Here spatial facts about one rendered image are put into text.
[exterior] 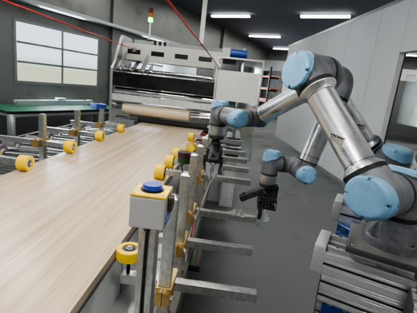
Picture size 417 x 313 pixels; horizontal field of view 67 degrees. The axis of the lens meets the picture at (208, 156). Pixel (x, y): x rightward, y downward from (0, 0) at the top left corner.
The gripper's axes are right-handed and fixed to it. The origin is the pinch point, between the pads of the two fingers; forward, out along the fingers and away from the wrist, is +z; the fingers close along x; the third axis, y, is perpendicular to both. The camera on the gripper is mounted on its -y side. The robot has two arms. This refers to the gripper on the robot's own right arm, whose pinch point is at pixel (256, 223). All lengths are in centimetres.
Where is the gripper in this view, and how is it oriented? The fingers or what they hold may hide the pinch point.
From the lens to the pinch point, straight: 152.0
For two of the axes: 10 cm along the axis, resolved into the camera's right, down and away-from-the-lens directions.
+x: 0.8, -2.1, 9.7
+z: -1.1, 9.7, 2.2
